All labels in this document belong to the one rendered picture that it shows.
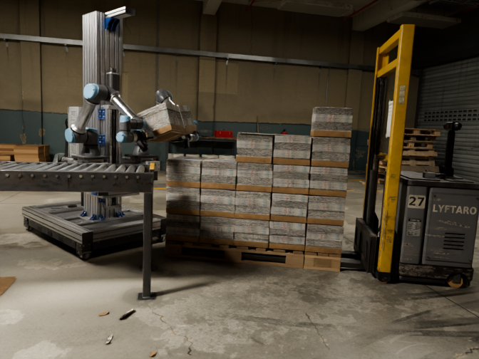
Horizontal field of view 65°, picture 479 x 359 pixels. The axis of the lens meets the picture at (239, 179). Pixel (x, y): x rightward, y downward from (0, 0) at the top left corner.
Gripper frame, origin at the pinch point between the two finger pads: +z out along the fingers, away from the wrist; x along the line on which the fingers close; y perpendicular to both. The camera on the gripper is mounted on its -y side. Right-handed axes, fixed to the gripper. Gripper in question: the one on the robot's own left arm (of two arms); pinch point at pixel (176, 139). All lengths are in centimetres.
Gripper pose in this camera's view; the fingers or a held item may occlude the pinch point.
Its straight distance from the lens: 337.2
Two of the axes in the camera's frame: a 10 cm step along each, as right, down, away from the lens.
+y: -2.9, -9.6, 0.2
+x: 8.7, -2.8, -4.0
